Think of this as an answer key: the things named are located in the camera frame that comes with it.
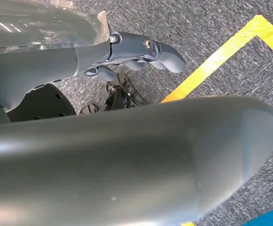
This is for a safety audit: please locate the blue metal shelf rack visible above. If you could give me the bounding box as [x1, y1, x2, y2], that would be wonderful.
[242, 202, 273, 226]

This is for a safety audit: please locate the black robot foot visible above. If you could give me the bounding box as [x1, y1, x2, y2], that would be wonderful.
[79, 73, 149, 115]

